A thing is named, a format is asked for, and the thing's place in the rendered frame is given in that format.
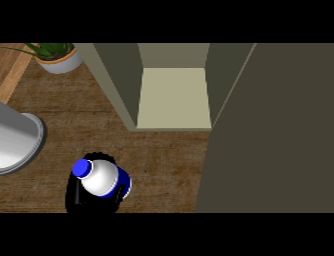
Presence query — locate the pale grey metal cylinder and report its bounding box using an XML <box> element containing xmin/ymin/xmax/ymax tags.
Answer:
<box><xmin>0</xmin><ymin>89</ymin><xmax>49</xmax><ymax>176</ymax></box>

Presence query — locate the olive open cabinet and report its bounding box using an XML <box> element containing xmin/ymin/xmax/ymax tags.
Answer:
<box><xmin>73</xmin><ymin>42</ymin><xmax>259</xmax><ymax>133</ymax></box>

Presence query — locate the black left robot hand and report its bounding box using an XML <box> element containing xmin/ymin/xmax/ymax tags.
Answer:
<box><xmin>64</xmin><ymin>152</ymin><xmax>126</xmax><ymax>214</ymax></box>

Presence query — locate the white and orange plant pot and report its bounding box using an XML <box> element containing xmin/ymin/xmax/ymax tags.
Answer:
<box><xmin>33</xmin><ymin>48</ymin><xmax>86</xmax><ymax>75</ymax></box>

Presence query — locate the green leafy plant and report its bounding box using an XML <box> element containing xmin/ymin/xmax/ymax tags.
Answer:
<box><xmin>0</xmin><ymin>42</ymin><xmax>76</xmax><ymax>62</ymax></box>

